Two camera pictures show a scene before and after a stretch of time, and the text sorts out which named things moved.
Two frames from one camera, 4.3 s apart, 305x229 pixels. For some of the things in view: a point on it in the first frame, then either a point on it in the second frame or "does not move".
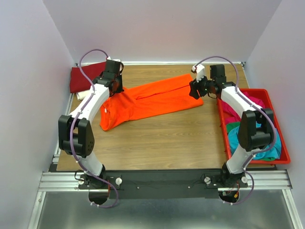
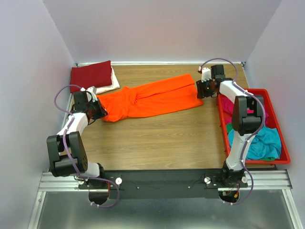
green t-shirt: (231, 126) does not move
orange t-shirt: (164, 94) does not move
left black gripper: (120, 88) → (102, 112)
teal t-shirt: (273, 152) does not move
